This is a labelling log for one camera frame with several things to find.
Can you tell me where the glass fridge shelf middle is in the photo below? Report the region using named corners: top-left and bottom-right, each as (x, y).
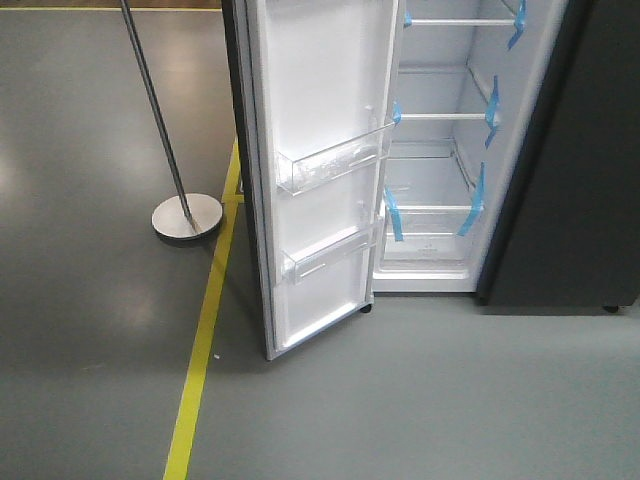
top-left (396, 65), bottom-right (491, 121)

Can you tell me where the clear door bin lower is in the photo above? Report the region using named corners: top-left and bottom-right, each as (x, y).
top-left (280, 216), bottom-right (384, 284)

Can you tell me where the floor lamp stand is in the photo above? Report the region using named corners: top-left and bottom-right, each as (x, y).
top-left (119, 0), bottom-right (223, 241)

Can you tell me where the blue tape right middle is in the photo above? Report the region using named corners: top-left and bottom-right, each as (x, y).
top-left (484, 75), bottom-right (501, 149)

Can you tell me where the clear door bin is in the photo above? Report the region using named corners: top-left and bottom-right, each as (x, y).
top-left (276, 122), bottom-right (396, 196)
top-left (280, 216), bottom-right (384, 284)

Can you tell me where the blue tape left bottom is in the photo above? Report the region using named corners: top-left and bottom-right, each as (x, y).
top-left (384, 186), bottom-right (404, 242)

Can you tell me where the glass fridge shelf bottom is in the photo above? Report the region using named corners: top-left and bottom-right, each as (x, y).
top-left (385, 139), bottom-right (477, 213)

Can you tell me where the blue tape right bottom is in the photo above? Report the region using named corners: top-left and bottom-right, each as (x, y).
top-left (457, 162), bottom-right (485, 237)

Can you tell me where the clear door bin middle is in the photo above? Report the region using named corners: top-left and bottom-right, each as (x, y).
top-left (276, 122), bottom-right (396, 196)

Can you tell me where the open white fridge door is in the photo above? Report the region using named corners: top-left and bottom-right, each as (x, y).
top-left (222, 1), bottom-right (405, 360)

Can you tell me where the blue tape right top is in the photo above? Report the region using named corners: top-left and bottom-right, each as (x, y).
top-left (507, 0), bottom-right (527, 50)

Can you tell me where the blue tape left middle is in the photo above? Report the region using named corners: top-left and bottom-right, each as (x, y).
top-left (391, 101), bottom-right (402, 125)

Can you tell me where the clear crisper drawer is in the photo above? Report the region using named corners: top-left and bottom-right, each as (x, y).
top-left (382, 209), bottom-right (475, 263)

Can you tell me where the glass fridge shelf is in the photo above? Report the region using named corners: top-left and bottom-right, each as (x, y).
top-left (385, 139), bottom-right (477, 213)
top-left (396, 65), bottom-right (491, 121)
top-left (405, 0), bottom-right (519, 27)

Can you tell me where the glass fridge shelf top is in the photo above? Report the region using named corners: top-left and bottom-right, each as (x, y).
top-left (405, 0), bottom-right (519, 27)

